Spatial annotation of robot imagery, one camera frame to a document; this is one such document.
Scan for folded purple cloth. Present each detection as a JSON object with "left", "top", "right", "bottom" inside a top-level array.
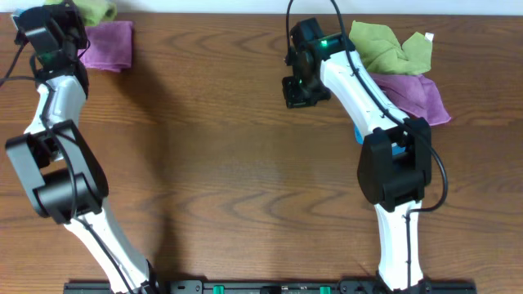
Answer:
[{"left": 79, "top": 20, "right": 134, "bottom": 73}]

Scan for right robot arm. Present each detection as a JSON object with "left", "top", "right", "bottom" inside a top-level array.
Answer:
[{"left": 282, "top": 18, "right": 431, "bottom": 293}]

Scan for blue cloth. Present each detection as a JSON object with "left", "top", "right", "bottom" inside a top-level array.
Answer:
[{"left": 354, "top": 126, "right": 406, "bottom": 156}]

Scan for crumpled olive green cloth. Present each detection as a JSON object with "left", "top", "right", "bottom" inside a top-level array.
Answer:
[{"left": 349, "top": 21, "right": 432, "bottom": 75}]

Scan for light green cloth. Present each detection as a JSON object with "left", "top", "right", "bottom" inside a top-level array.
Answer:
[{"left": 44, "top": 0, "right": 118, "bottom": 26}]

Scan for crumpled purple cloth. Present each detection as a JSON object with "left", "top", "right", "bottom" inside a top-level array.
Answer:
[{"left": 369, "top": 73, "right": 451, "bottom": 126}]

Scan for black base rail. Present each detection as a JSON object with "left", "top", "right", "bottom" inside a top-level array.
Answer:
[{"left": 63, "top": 278, "right": 478, "bottom": 294}]

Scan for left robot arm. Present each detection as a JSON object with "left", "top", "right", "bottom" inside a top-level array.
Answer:
[{"left": 5, "top": 1, "right": 165, "bottom": 293}]

